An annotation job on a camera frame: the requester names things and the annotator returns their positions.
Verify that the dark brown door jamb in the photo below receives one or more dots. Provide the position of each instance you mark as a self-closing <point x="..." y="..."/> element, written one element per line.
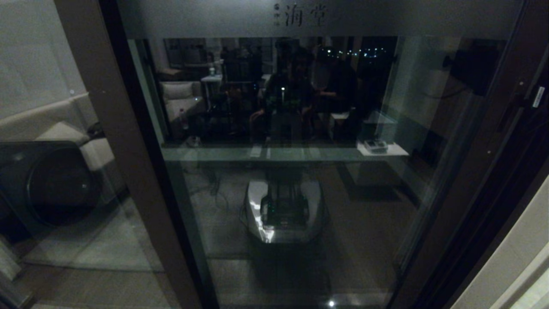
<point x="493" y="266"/>

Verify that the light grey sofa cushion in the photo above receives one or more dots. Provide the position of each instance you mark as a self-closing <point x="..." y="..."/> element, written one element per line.
<point x="64" y="134"/>

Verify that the dark green cloth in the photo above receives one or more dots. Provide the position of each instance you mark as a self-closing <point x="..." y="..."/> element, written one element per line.
<point x="96" y="128"/>

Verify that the long grey stone sill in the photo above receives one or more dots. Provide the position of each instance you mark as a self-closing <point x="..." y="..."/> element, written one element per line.
<point x="240" y="146"/>

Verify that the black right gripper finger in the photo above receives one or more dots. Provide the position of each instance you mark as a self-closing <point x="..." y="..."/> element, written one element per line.
<point x="525" y="103"/>

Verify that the grey floor rug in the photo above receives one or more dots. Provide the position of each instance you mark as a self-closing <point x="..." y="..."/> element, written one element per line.
<point x="103" y="240"/>

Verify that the light grey sofa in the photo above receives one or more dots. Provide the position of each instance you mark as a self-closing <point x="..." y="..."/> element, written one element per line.
<point x="51" y="176"/>

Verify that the fixed glass door panel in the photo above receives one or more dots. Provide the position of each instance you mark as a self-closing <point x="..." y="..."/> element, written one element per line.
<point x="124" y="163"/>

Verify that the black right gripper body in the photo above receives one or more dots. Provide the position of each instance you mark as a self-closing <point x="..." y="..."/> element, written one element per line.
<point x="542" y="101"/>

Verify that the sliding glass door brown frame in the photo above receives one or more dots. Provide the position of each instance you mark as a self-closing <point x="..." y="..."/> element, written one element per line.
<point x="480" y="193"/>

